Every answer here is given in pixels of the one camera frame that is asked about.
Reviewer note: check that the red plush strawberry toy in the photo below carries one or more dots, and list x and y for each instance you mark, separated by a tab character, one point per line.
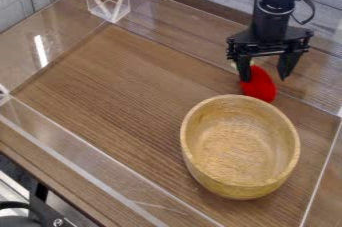
261	86

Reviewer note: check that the black table leg clamp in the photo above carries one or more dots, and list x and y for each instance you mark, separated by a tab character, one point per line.
56	212

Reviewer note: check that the clear acrylic tray wall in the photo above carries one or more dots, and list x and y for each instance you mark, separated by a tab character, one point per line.
97	94

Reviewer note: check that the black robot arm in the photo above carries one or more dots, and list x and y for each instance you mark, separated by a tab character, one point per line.
287	4

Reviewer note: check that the clear acrylic corner bracket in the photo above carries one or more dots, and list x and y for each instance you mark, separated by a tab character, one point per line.
110	10

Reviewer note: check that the oval wooden bowl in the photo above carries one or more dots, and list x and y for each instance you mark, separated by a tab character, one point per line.
241	146

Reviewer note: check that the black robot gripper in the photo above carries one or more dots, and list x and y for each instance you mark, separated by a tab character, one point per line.
269	37

